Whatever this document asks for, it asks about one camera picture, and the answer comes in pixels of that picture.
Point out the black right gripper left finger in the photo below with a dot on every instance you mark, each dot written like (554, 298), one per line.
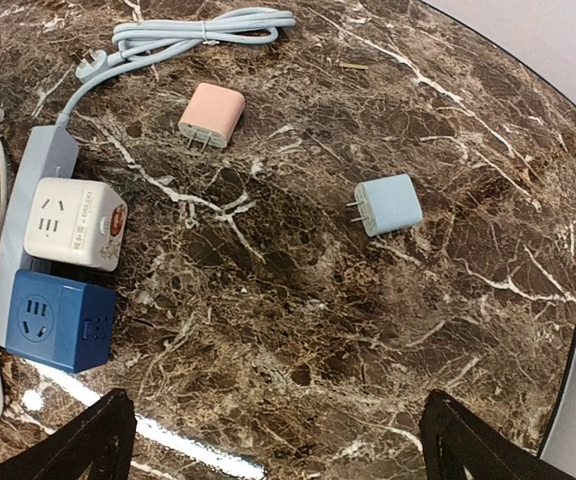
(96, 444)

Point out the light blue power strip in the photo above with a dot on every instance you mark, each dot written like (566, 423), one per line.
(52, 152)

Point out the white cube socket adapter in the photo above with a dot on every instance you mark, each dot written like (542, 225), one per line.
(78, 222)

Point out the light blue charger plug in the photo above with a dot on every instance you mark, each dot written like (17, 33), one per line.
(387, 204)

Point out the blue cube socket adapter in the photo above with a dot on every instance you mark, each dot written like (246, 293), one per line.
(59, 322)

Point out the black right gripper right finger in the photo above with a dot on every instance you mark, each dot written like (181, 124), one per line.
(457, 444)

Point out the pink charger plug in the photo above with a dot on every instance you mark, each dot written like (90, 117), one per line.
(211, 116)

